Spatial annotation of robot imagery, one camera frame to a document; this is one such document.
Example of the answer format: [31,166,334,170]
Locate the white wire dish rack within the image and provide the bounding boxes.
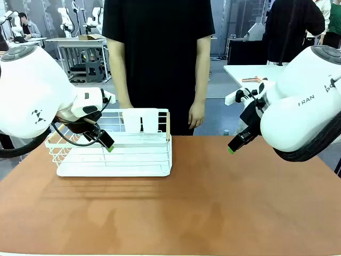
[44,108,173,172]

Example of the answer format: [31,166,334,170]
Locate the bystander in black coat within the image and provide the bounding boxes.
[262,0,326,65]

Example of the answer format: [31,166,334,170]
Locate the white background desk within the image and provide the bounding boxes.
[7,37,47,49]

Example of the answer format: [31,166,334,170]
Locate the black right arm cable sleeve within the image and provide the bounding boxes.
[273,110,341,163]

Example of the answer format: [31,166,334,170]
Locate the bystander in green shirt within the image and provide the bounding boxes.
[322,2,341,50]

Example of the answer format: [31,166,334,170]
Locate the person's left hand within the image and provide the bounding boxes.
[188,101,207,130]

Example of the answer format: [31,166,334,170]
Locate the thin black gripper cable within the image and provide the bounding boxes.
[52,89,112,147]
[241,87,261,107]

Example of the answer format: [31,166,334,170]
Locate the seated man in grey jacket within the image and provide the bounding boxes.
[17,12,43,39]

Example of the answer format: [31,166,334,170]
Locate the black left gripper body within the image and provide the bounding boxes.
[54,110,104,134]

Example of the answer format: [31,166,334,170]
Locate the white background work table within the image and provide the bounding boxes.
[45,37,111,81]

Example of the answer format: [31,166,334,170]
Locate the person's right forearm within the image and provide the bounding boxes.
[106,37,133,109]

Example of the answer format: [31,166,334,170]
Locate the white drip tray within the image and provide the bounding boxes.
[56,149,173,178]

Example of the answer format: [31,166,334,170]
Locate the grey step stool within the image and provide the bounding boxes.
[85,60,104,83]

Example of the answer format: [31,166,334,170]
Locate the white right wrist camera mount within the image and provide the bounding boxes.
[224,87,256,107]

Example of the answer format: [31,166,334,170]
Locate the person's left forearm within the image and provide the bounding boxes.
[190,35,212,107]

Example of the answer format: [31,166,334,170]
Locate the black left arm cable sleeve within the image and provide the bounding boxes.
[0,127,53,158]

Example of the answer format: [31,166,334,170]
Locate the bystander in white jacket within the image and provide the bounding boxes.
[306,0,331,46]

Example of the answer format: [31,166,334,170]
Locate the thin black right gripper cable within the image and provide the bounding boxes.
[241,87,261,107]

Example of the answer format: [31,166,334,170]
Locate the white plastic cutlery cup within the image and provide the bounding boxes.
[121,108,142,134]
[140,108,160,133]

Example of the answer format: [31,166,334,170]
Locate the person's right hand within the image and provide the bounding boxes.
[118,98,134,110]

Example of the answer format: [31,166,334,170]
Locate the pink lint roller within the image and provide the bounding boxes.
[241,76,269,84]

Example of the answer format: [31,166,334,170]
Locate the brown cardboard box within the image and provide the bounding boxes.
[77,34,106,41]

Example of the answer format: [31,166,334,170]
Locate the black arm cable sleeve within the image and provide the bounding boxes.
[273,110,341,163]
[0,127,53,158]

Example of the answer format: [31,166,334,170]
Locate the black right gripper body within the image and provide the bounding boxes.
[238,101,265,136]

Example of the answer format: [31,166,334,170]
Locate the white background machine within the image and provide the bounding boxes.
[243,22,266,41]

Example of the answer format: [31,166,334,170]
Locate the black panel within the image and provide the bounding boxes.
[228,39,269,66]

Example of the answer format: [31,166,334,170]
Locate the person's black T-shirt torso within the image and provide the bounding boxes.
[102,0,216,137]

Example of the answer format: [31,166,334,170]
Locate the thin black left gripper cable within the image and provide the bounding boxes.
[52,89,112,147]

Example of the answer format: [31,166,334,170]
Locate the white side table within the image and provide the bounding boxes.
[223,63,290,89]

